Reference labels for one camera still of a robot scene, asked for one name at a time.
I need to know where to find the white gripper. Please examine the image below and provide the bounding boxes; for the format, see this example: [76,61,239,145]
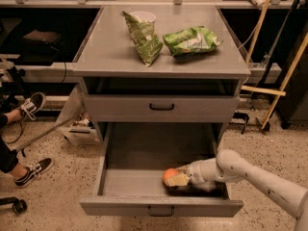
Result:
[164,158,218,187]

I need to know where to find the orange fruit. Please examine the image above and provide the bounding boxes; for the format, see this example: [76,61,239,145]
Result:
[163,168,179,184]

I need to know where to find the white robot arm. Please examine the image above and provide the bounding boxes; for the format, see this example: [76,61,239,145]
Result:
[163,149,308,231]

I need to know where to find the open grey middle drawer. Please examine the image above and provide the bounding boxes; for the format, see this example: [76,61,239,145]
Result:
[80,122,244,218]

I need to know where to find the grey drawer cabinet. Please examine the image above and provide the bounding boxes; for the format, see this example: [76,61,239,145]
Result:
[73,4,250,141]

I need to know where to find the closed grey upper drawer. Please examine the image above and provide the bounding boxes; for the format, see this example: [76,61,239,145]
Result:
[85,95,240,123]

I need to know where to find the clear plastic storage bin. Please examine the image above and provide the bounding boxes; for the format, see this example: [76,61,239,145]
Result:
[59,115,99,145]

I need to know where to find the grey metal pole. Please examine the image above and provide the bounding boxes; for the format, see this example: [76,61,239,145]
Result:
[14,116,75,157]

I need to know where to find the flat green chip bag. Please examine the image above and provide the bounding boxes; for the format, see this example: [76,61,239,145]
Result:
[163,26,221,57]

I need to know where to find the black sneaker lower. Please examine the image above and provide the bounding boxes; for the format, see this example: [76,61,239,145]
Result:
[14,158,54,188]

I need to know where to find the black sneaker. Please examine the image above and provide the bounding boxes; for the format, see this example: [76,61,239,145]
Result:
[18,92,46,120]
[14,158,54,188]

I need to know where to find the upright green chip bag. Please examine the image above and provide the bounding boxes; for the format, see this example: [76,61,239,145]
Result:
[121,12,163,67]

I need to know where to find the white paper cup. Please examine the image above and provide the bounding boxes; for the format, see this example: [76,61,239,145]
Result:
[131,11,156,24]

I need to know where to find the black chair caster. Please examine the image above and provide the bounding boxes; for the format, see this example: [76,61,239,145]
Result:
[0,197,27,215]

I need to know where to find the black sneaker upper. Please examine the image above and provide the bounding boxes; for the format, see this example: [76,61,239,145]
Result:
[18,92,46,120]

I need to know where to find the person leg black trousers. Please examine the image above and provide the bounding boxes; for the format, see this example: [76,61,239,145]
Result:
[0,109,28,180]

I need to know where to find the dark box on shelf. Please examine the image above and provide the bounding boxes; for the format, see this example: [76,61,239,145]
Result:
[23,30,61,45]

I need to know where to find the wooden easel frame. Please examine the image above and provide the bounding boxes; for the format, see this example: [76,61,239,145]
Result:
[240,0,308,131]

